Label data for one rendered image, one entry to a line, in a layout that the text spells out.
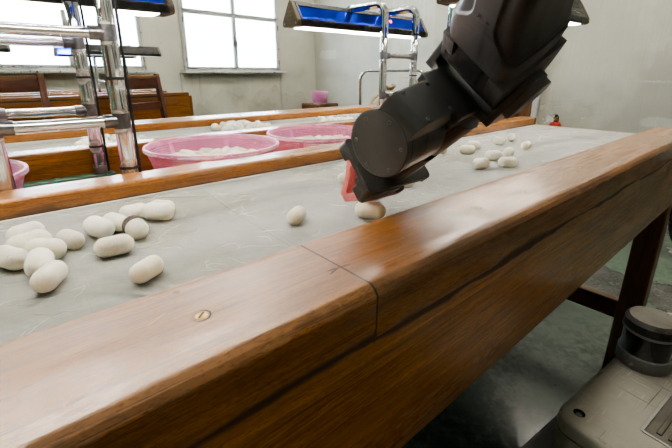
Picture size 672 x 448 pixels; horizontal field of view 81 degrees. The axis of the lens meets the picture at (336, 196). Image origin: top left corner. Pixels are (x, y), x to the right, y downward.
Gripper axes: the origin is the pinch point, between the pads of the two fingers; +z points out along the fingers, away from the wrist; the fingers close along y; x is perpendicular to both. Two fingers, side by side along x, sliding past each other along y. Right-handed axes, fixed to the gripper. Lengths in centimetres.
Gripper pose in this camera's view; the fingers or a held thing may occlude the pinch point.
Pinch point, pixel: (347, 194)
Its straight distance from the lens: 51.1
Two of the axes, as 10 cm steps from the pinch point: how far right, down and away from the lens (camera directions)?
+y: -7.7, 2.0, -6.1
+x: 4.1, 8.8, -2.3
